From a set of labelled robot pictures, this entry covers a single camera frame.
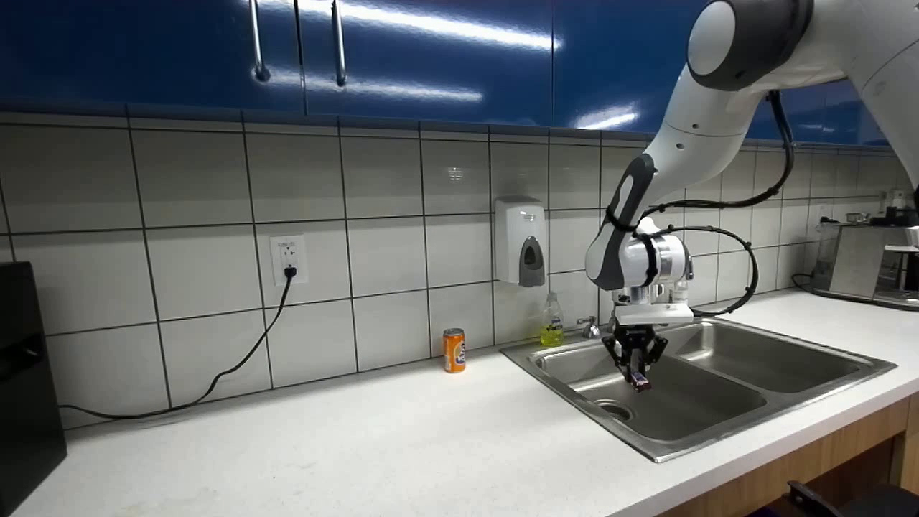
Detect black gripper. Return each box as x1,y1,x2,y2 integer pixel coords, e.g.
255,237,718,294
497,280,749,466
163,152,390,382
602,326,668,386

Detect brown snickers bar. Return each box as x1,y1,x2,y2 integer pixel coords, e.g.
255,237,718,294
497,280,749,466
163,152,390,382
632,373,652,390

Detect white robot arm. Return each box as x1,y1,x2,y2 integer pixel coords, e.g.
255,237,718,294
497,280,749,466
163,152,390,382
586,0,919,387

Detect stainless steel double sink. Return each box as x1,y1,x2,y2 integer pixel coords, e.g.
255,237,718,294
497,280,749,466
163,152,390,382
504,323,894,464

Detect chrome gooseneck faucet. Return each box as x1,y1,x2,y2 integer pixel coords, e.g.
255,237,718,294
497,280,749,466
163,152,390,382
573,317,602,339

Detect green dish soap bottle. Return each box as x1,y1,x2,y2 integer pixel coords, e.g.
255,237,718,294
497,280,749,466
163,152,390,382
535,290,565,347

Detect orange soda can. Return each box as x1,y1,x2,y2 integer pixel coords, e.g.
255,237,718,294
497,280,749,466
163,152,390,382
443,327,464,373

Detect blue upper cabinets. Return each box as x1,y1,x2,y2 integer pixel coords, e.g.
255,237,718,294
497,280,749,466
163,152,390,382
0,0,894,152

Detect black appliance box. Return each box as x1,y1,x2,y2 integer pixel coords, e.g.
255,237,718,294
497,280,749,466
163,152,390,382
0,261,66,517

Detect white wall soap dispenser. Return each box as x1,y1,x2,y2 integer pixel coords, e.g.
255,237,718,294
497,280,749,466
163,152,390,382
494,201,545,287

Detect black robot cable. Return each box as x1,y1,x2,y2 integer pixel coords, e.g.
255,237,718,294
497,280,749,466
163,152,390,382
628,89,797,323

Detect black power cable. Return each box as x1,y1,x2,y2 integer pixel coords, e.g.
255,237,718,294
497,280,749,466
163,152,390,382
58,264,301,425

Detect white wall outlet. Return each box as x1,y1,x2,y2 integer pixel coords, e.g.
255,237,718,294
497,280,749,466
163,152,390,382
270,237,308,285

